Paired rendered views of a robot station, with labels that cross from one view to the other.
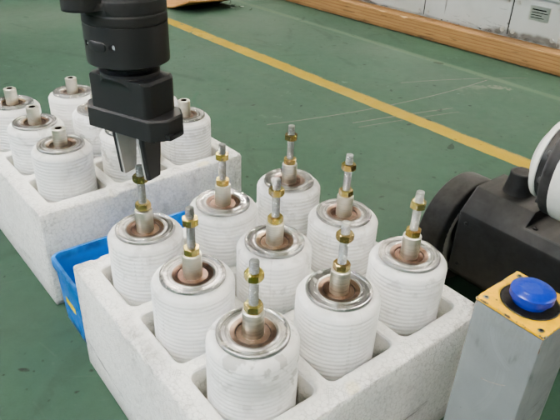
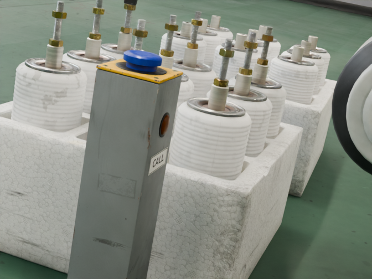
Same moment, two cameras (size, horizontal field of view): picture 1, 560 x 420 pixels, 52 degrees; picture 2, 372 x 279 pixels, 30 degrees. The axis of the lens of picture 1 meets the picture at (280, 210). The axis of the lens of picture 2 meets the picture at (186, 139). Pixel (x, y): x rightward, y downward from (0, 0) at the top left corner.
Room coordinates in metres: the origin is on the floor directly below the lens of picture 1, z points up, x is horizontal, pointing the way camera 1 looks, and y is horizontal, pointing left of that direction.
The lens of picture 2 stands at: (0.07, -0.85, 0.45)
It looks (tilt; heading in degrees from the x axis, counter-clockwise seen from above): 16 degrees down; 56
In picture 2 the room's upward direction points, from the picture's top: 10 degrees clockwise
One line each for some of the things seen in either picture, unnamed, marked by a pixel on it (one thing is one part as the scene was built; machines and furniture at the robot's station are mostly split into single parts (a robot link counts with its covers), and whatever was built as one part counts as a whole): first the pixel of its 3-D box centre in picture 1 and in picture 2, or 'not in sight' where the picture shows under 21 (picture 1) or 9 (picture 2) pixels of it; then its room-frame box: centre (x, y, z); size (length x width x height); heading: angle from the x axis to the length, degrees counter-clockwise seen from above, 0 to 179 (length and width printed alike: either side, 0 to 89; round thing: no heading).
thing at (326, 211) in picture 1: (343, 213); (241, 93); (0.68, -0.09, 0.25); 0.08 x 0.08 x 0.01
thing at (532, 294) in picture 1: (531, 297); (141, 63); (0.42, -0.24, 0.32); 0.04 x 0.04 x 0.02
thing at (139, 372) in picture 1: (270, 337); (146, 176); (0.60, 0.01, 0.09); 0.39 x 0.39 x 0.18; 39
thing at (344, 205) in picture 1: (344, 205); (242, 84); (0.68, -0.09, 0.26); 0.02 x 0.02 x 0.03
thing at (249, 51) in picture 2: (347, 180); (247, 58); (0.68, -0.09, 0.30); 0.01 x 0.01 x 0.08
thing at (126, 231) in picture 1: (145, 228); (123, 50); (0.62, 0.17, 0.25); 0.08 x 0.08 x 0.01
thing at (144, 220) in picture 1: (144, 219); (124, 42); (0.62, 0.17, 0.26); 0.02 x 0.02 x 0.03
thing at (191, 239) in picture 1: (191, 237); (96, 24); (0.53, 0.10, 0.30); 0.01 x 0.01 x 0.08
